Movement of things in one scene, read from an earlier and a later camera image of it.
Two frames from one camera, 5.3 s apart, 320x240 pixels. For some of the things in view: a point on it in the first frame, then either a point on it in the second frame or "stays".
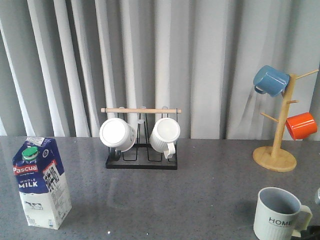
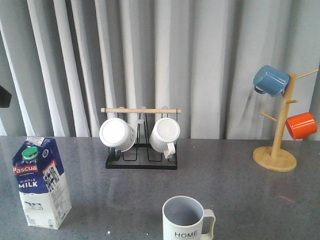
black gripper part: (312, 233) -> (5, 97)
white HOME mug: (279, 215) -> (183, 217)
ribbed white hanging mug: (163, 136) stays
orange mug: (301, 125) stays
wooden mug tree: (277, 158) stays
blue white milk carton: (43, 186) stays
